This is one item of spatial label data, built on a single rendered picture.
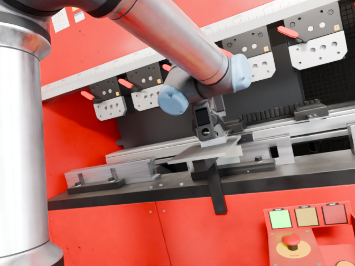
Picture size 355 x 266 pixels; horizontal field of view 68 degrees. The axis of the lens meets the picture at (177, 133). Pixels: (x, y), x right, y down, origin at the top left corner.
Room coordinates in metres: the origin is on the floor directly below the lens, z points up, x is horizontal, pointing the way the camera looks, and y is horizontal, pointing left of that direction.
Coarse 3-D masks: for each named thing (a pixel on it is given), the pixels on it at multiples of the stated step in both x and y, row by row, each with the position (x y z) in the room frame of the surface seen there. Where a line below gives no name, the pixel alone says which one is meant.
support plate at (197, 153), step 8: (240, 136) 0.94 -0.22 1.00; (200, 144) 0.96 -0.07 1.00; (224, 144) 0.84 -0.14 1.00; (232, 144) 0.80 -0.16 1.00; (184, 152) 0.87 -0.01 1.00; (192, 152) 0.83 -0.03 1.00; (200, 152) 0.80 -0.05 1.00; (208, 152) 0.77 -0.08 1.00; (216, 152) 0.74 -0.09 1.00; (224, 152) 0.71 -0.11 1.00; (176, 160) 0.77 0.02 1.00; (184, 160) 0.76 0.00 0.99; (192, 160) 0.75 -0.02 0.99
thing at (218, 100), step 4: (220, 96) 0.97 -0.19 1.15; (216, 100) 0.98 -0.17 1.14; (220, 100) 0.97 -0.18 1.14; (216, 104) 0.98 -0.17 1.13; (220, 104) 0.97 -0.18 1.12; (224, 104) 0.99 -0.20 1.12; (220, 108) 0.97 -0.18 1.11; (224, 108) 0.97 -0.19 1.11; (216, 112) 0.99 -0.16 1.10; (220, 112) 0.98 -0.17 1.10; (224, 112) 0.98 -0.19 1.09; (220, 116) 0.98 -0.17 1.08
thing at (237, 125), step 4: (232, 120) 1.22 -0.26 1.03; (236, 120) 1.17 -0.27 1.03; (240, 120) 1.19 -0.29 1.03; (244, 120) 1.21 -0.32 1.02; (228, 124) 1.17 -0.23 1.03; (232, 124) 1.16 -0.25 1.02; (236, 124) 1.14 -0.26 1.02; (240, 124) 1.14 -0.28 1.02; (244, 124) 1.19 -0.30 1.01; (228, 128) 1.16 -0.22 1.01; (232, 128) 1.15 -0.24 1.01; (236, 128) 1.14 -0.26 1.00; (240, 128) 1.14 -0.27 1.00; (244, 128) 1.16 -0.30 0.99; (228, 132) 1.06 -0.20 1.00; (232, 132) 1.15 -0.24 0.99
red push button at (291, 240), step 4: (284, 236) 0.56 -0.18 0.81; (288, 236) 0.56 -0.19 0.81; (292, 236) 0.56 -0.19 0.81; (296, 236) 0.55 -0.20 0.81; (284, 240) 0.55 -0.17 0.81; (288, 240) 0.55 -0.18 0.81; (292, 240) 0.55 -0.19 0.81; (296, 240) 0.54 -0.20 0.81; (300, 240) 0.55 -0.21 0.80; (288, 244) 0.55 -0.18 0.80; (292, 244) 0.54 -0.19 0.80; (296, 244) 0.54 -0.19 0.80; (288, 248) 0.56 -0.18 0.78; (292, 248) 0.55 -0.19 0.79; (296, 248) 0.55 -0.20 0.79
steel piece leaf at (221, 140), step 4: (224, 136) 0.86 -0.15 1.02; (208, 140) 0.87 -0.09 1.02; (212, 140) 0.87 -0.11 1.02; (216, 140) 0.87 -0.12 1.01; (220, 140) 0.86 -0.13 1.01; (224, 140) 0.86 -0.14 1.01; (204, 144) 0.88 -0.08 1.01; (208, 144) 0.87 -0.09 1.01; (212, 144) 0.87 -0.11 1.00; (216, 144) 0.87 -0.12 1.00
